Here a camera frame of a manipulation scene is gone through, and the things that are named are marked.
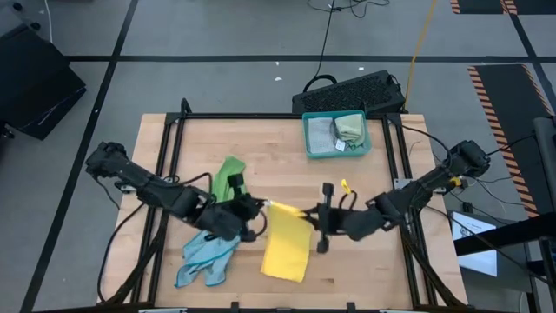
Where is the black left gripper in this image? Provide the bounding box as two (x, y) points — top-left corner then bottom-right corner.
(197, 173), (275, 243)

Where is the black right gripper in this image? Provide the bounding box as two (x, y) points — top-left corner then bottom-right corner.
(299, 182), (351, 255)

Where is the yellow microfiber towel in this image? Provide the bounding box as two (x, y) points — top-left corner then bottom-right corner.
(260, 200), (314, 284)

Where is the bright green microfiber towel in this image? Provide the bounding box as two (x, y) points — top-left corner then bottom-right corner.
(210, 156), (249, 206)

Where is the grey waffle weave towel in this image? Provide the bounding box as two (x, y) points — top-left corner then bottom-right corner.
(307, 117), (336, 155)

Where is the pale green teal-edged towel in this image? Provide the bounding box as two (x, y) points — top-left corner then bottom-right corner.
(333, 113), (366, 153)

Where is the teal plastic bin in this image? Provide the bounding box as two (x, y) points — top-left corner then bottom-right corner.
(301, 109), (374, 161)

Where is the light blue teal-edged towel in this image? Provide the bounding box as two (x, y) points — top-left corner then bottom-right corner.
(174, 228), (242, 290)

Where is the black perforated computer case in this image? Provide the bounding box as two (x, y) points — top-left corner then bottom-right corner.
(291, 69), (407, 116)

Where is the white paper sheet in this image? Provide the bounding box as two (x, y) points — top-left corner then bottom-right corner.
(451, 210), (500, 278)

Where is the black hazard-striped floor mat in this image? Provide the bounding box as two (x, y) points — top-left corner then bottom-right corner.
(449, 0), (556, 16)
(467, 63), (556, 219)

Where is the black flat case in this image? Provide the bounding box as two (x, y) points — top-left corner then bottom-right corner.
(0, 23), (88, 142)

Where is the black floor cable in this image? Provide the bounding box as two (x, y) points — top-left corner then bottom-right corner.
(96, 201), (149, 303)

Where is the black hanging cable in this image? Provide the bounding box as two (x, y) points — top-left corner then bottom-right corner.
(301, 0), (390, 93)

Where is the black neighbouring rig frame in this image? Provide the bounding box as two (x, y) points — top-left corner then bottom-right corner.
(453, 211), (556, 313)

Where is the yellow hanging cable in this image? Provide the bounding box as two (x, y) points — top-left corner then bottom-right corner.
(403, 0), (438, 108)

